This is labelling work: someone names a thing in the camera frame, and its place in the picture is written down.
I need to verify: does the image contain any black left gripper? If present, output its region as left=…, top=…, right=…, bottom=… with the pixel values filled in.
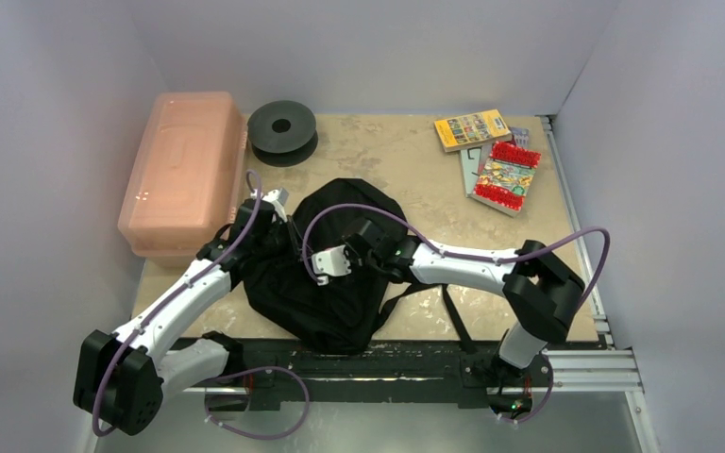
left=253, top=214, right=312, bottom=267

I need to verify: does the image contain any black student backpack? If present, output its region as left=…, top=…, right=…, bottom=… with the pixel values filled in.
left=240, top=178, right=407, bottom=355

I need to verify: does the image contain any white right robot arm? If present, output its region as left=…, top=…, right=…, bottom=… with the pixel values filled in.
left=312, top=219, right=592, bottom=384

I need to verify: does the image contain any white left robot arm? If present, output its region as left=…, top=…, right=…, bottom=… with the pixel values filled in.
left=73, top=190, right=288, bottom=437

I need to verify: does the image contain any small patterned card pack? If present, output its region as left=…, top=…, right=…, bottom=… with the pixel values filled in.
left=509, top=126, right=530, bottom=149

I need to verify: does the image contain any black filament spool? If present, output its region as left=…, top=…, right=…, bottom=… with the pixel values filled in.
left=247, top=100, right=319, bottom=167

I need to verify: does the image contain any translucent pink storage box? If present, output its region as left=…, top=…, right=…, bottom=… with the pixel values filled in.
left=117, top=92, right=247, bottom=268

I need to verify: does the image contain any grey thin booklet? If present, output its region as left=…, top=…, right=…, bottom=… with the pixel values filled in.
left=459, top=147, right=481, bottom=197

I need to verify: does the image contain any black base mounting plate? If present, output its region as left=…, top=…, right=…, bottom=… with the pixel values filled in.
left=201, top=339, right=553, bottom=413

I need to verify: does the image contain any red comic book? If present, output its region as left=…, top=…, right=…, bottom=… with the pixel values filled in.
left=470, top=142, right=542, bottom=217

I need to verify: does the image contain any yellow picture book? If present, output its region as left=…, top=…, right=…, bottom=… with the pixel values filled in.
left=433, top=109, right=513, bottom=152

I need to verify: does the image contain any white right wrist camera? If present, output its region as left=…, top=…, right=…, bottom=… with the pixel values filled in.
left=310, top=245, right=351, bottom=286

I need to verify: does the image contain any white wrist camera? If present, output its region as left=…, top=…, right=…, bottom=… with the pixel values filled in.
left=263, top=188, right=289, bottom=222
left=310, top=245, right=351, bottom=286

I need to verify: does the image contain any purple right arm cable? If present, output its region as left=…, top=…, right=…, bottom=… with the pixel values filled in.
left=300, top=203, right=612, bottom=308

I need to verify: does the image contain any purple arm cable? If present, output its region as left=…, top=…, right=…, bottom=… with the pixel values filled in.
left=300, top=203, right=612, bottom=308
left=92, top=170, right=263, bottom=438

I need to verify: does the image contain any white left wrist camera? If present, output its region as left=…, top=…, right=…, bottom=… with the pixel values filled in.
left=263, top=188, right=289, bottom=222

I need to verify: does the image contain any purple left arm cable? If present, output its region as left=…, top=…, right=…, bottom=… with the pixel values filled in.
left=92, top=170, right=263, bottom=438

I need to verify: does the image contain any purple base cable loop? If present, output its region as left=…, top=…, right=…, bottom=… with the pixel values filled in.
left=203, top=365, right=312, bottom=442

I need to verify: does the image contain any aluminium frame rail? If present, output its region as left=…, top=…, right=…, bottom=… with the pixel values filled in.
left=539, top=116, right=662, bottom=452

